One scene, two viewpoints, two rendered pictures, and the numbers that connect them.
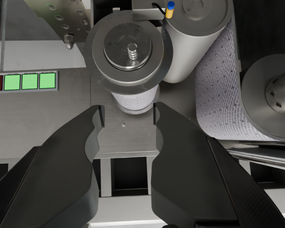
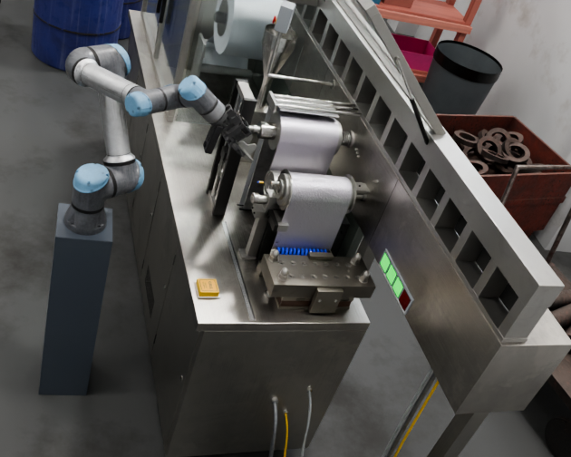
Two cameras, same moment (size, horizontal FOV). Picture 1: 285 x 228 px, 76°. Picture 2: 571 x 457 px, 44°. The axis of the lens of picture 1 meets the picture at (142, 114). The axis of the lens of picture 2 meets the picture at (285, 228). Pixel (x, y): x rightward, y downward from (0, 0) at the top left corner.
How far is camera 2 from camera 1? 2.37 m
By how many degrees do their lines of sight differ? 64
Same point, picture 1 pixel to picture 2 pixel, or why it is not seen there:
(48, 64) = not seen: outside the picture
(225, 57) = (281, 160)
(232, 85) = (281, 148)
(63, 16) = (333, 274)
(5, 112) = (413, 269)
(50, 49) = not seen: outside the picture
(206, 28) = (272, 175)
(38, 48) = not seen: outside the picture
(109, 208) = (411, 128)
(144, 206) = (400, 111)
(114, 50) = (280, 190)
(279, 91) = (267, 134)
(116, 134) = (382, 178)
